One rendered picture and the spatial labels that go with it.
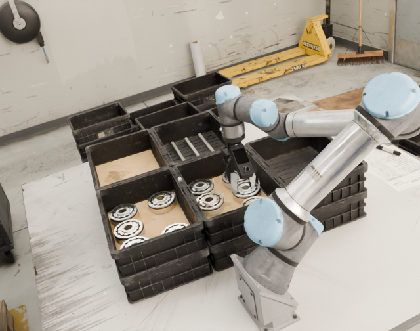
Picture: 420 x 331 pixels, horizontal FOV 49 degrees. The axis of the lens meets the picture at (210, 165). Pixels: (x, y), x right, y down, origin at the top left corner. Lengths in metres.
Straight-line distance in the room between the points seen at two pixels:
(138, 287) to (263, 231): 0.54
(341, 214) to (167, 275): 0.64
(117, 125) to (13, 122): 1.87
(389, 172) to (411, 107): 0.92
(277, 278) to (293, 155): 0.73
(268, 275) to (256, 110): 0.46
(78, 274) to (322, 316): 0.87
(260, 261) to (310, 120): 0.42
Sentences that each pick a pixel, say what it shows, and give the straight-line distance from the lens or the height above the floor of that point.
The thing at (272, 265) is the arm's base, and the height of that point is 0.90.
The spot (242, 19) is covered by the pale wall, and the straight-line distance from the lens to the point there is 5.30.
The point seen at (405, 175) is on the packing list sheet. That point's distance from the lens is 2.00.
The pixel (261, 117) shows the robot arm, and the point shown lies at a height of 1.24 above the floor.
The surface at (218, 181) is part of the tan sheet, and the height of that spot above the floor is 0.83.
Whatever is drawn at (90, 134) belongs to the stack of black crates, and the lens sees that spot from 3.21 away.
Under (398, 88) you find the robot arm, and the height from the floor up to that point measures 1.35.
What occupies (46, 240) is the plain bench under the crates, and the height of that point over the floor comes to 0.70.
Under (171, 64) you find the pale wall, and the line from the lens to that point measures 5.06.
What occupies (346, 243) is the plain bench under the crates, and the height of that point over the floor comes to 0.70.
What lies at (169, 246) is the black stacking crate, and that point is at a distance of 1.45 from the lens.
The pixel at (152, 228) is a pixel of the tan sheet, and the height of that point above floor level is 0.83.
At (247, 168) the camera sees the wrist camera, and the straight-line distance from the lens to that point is 1.39.
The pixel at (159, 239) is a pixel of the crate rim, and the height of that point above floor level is 0.93.
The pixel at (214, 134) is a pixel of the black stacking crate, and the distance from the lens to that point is 2.15.
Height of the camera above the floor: 1.79
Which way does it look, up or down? 30 degrees down
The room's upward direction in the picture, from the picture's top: 11 degrees counter-clockwise
